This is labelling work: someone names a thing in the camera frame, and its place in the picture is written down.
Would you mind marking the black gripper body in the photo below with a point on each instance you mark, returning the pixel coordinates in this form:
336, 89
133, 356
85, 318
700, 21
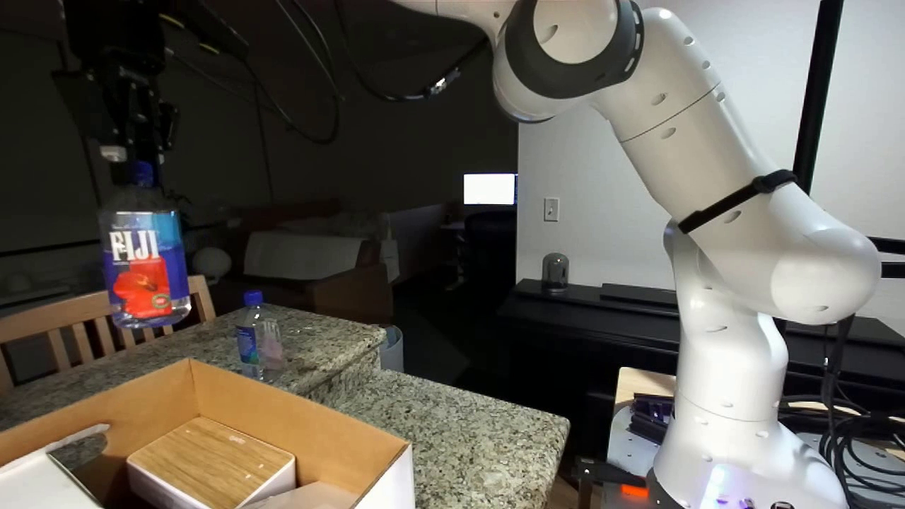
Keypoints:
131, 99

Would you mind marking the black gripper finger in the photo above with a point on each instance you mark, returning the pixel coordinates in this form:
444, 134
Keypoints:
161, 157
114, 159

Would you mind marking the Fiji water bottle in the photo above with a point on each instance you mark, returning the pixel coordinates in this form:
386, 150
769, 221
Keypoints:
143, 272
250, 335

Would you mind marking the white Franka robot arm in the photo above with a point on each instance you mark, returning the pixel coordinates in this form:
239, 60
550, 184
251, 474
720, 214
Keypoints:
736, 397

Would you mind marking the brown cardboard box white flaps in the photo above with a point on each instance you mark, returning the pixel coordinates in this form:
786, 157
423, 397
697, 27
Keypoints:
312, 258

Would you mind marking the wood topped white box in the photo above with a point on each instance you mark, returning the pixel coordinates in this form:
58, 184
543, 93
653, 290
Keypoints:
208, 463

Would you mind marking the white round object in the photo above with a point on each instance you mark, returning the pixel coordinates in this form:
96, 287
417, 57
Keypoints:
213, 263

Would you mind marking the wooden slatted chair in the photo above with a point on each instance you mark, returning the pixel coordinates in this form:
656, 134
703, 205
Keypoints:
58, 321

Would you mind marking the grey trash bin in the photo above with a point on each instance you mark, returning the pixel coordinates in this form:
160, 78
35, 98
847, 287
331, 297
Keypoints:
391, 348

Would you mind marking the lit computer monitor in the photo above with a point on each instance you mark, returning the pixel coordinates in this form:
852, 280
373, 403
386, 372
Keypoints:
488, 187

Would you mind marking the white flat panel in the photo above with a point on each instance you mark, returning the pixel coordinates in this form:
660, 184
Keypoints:
31, 481

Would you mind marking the beige packing paper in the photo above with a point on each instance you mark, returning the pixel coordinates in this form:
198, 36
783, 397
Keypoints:
307, 495

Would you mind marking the grey cylinder speaker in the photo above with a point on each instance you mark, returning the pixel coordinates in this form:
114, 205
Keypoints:
555, 270

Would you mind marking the black low cabinet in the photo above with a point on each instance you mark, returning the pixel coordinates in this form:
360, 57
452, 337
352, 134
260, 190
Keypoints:
582, 330

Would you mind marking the black flat device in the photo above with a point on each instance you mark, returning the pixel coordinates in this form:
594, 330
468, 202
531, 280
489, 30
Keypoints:
640, 296

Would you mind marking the black purple device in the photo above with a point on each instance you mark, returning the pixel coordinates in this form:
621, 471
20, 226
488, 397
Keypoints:
652, 417

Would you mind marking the white wall outlet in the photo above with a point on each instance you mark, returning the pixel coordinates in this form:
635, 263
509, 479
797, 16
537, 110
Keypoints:
550, 207

